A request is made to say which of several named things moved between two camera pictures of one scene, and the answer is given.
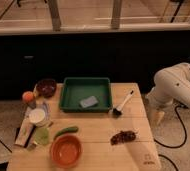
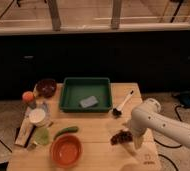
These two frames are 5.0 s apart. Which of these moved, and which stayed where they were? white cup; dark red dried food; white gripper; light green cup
Moved: white gripper
Stayed: dark red dried food; white cup; light green cup
